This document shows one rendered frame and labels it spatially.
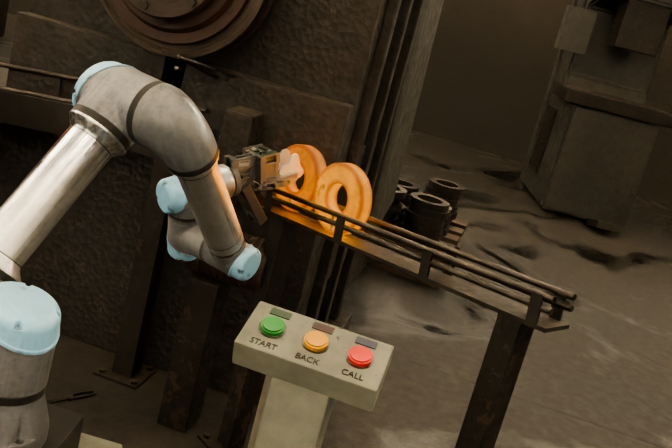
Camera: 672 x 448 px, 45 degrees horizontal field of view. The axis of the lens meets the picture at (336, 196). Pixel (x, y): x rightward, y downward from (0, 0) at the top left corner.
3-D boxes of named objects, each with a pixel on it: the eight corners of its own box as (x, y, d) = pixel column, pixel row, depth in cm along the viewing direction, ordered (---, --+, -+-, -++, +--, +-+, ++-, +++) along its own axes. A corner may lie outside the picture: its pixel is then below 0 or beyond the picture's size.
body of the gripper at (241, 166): (284, 152, 177) (237, 163, 169) (283, 189, 180) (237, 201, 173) (263, 142, 182) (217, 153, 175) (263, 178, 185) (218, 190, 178)
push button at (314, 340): (307, 334, 134) (309, 326, 133) (330, 342, 133) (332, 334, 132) (299, 350, 131) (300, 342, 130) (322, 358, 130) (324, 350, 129)
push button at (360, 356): (350, 349, 133) (352, 341, 132) (374, 357, 132) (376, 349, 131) (343, 365, 129) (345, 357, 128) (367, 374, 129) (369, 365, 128)
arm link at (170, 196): (152, 207, 170) (153, 171, 165) (198, 195, 176) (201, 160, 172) (171, 225, 165) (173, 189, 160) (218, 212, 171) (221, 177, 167)
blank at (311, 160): (290, 139, 193) (279, 138, 191) (334, 152, 182) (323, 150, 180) (278, 203, 195) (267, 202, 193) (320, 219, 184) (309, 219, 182)
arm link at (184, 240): (197, 274, 170) (200, 231, 165) (157, 252, 175) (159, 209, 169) (222, 259, 176) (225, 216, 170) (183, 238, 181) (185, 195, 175)
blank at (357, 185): (330, 156, 182) (319, 155, 179) (379, 171, 170) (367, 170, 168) (318, 224, 184) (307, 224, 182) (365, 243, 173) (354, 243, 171)
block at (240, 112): (219, 190, 218) (239, 103, 212) (247, 199, 216) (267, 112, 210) (204, 198, 207) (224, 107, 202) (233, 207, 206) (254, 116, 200)
